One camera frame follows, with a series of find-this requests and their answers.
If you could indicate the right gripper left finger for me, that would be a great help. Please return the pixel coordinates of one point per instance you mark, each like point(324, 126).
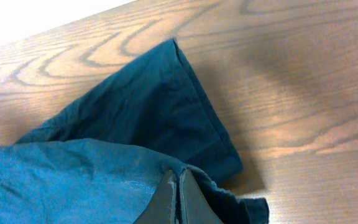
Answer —
point(162, 206)

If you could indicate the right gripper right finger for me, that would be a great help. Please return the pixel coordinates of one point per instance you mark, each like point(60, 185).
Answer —
point(193, 205)

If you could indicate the navy blue shorts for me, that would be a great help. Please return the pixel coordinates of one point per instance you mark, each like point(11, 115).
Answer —
point(102, 157)

